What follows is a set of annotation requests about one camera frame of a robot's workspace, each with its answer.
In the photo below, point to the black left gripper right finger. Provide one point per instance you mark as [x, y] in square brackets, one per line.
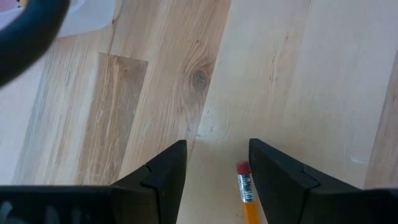
[289, 193]

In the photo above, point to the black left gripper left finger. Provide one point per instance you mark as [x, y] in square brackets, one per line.
[155, 193]

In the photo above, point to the orange pencil with eraser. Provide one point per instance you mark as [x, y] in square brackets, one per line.
[250, 211]

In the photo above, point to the clear box with pink lid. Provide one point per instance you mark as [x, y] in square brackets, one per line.
[90, 15]

